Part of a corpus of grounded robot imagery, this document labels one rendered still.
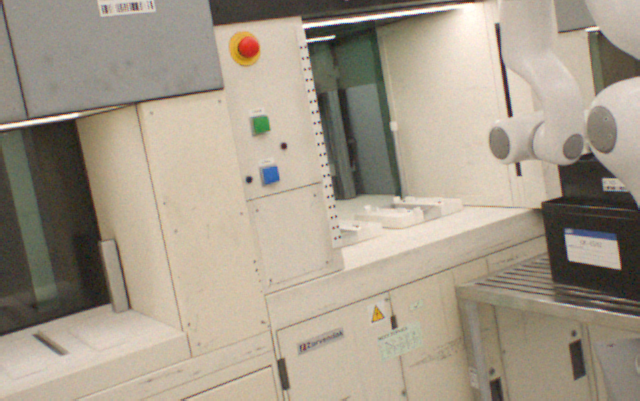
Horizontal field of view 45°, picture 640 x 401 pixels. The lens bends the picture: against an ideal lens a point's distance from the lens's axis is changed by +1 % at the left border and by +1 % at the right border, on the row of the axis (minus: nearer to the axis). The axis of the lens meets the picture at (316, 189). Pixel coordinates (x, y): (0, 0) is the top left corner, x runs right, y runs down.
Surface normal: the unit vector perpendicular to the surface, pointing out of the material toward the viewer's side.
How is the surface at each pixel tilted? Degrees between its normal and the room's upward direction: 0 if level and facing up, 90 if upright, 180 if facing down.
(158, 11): 90
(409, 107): 90
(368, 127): 90
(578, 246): 90
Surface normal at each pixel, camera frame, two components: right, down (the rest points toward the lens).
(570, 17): 0.53, 0.01
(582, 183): -0.90, 0.21
